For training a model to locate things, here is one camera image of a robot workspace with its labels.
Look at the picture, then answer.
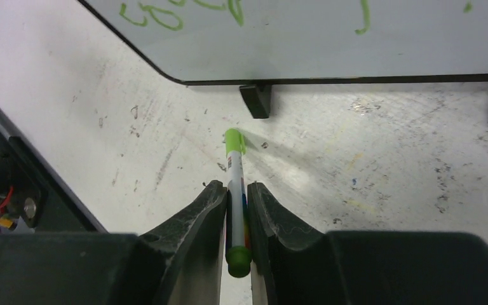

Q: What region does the white whiteboard marker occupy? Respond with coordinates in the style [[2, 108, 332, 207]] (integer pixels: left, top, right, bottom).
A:
[[226, 151, 252, 278]]

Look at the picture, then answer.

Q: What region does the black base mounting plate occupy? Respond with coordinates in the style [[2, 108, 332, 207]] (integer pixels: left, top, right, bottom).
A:
[[0, 109, 107, 233]]

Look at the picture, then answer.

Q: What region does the green marker cap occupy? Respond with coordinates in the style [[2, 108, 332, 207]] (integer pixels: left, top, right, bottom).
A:
[[224, 128, 247, 156]]

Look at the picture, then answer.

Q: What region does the black framed small whiteboard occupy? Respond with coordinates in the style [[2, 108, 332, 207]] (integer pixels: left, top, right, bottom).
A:
[[82, 1, 488, 118]]

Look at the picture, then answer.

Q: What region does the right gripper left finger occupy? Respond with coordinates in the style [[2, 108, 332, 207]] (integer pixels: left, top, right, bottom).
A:
[[113, 180, 228, 305]]

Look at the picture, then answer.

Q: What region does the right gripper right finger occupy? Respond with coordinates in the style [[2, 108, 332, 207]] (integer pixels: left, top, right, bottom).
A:
[[247, 182, 345, 304]]

